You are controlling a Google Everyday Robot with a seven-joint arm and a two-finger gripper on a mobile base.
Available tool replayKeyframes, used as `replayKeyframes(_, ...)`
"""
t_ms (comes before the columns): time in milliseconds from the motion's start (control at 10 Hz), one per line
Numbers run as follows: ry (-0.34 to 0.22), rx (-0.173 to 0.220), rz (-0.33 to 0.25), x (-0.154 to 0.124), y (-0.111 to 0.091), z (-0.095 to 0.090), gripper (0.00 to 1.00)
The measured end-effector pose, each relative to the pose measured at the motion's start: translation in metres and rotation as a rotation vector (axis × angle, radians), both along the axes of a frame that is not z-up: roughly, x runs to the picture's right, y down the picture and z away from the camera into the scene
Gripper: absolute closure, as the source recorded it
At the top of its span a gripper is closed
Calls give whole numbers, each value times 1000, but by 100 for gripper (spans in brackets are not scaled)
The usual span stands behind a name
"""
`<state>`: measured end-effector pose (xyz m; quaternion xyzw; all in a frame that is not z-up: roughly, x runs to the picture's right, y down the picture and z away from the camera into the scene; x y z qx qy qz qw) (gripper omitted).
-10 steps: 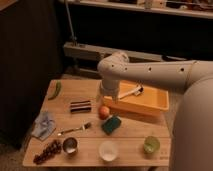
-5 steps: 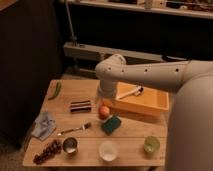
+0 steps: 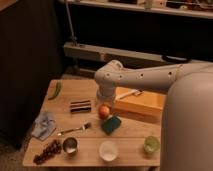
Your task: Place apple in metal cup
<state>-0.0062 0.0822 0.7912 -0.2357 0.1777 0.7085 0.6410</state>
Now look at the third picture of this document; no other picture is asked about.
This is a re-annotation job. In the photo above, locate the green glass cup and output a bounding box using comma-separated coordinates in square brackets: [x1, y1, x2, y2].
[143, 136, 160, 154]

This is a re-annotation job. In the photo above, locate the metal cup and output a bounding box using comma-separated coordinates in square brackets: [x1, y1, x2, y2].
[62, 137, 78, 154]

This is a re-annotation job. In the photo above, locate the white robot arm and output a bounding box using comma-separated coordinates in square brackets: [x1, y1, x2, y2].
[95, 60, 213, 171]

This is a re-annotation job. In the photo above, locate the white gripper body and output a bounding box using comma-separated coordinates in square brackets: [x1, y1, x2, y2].
[96, 87, 116, 107]

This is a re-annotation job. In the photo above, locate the striped chocolate bar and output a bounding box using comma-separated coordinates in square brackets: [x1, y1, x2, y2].
[70, 100, 91, 113]

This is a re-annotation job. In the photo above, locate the white brush in tray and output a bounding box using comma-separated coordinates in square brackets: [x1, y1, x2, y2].
[116, 89, 142, 100]

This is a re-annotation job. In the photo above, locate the grey metal rail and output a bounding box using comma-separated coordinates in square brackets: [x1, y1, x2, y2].
[63, 41, 201, 68]

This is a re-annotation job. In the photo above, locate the white plastic cup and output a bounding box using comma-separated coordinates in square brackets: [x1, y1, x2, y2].
[99, 141, 118, 162]

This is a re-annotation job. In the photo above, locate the purple grapes bunch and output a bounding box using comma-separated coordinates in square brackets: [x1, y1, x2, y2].
[33, 140, 62, 165]

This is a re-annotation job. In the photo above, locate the yellow tray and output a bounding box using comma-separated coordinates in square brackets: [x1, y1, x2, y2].
[114, 91, 166, 124]

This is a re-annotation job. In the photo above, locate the blue white cloth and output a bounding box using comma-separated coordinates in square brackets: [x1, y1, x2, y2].
[31, 111, 56, 141]

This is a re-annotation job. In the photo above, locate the orange apple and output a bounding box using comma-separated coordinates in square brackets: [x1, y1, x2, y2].
[98, 105, 110, 120]

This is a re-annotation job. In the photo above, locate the silver fork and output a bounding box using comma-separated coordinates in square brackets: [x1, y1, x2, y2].
[57, 122, 92, 136]

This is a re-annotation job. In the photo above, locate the green sponge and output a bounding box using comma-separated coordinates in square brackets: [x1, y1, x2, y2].
[101, 116, 121, 135]

